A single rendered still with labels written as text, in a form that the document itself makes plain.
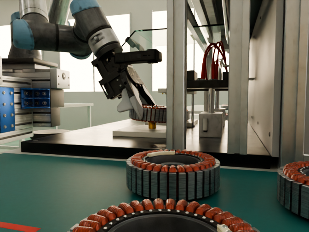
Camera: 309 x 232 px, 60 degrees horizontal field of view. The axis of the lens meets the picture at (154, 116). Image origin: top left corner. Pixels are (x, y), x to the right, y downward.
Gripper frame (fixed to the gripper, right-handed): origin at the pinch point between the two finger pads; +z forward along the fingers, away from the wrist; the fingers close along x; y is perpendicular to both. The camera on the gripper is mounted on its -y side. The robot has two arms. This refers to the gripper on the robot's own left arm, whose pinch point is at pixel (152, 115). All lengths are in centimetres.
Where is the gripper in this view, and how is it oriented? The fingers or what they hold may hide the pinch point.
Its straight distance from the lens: 66.9
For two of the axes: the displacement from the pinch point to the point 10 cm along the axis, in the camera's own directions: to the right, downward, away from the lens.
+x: -2.8, 0.7, -9.6
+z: 4.8, 8.7, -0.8
